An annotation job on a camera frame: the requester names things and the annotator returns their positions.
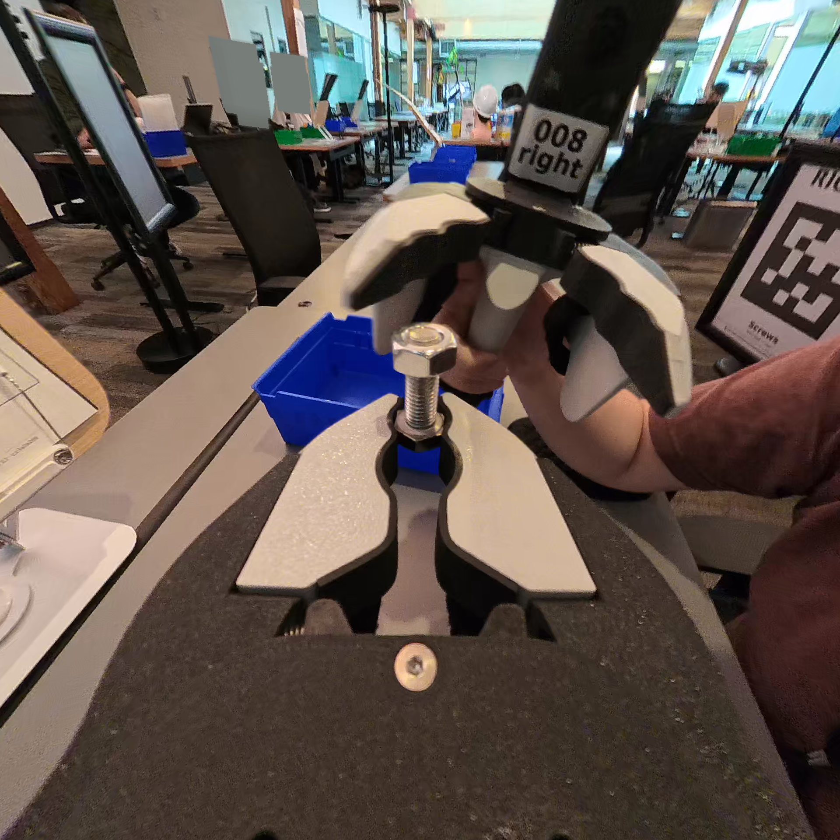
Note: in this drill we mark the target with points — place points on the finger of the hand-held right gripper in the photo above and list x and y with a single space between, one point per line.
407 223
663 302

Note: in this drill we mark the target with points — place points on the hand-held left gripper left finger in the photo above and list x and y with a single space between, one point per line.
315 512

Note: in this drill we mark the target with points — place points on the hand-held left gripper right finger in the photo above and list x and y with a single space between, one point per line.
512 512

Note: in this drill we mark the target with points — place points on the silver hex nut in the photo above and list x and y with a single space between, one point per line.
420 436

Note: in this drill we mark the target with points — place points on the blue divided parts bin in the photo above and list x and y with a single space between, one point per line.
315 387

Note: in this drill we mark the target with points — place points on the silver hex bolt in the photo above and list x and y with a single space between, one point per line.
423 400

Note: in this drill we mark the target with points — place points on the blue storage bin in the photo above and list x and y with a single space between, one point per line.
164 143
443 167

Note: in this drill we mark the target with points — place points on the black mesh armrest pad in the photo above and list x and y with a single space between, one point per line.
528 436

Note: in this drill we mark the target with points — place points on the grey storage box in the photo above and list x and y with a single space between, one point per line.
718 226

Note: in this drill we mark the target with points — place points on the black office chair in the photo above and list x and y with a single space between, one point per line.
177 203
649 164
256 197

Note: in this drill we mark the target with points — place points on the green plastic bin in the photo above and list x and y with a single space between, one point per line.
754 145
295 136

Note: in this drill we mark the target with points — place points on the large framed code sign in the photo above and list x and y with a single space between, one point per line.
807 262

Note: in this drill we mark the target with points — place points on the rounded wooden board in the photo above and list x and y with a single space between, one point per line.
72 374

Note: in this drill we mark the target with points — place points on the screen on black floor stand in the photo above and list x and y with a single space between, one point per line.
105 118

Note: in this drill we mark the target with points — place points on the wooden-top desk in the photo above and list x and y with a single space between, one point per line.
65 157

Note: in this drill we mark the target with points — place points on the black framed panel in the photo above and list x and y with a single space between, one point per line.
13 249

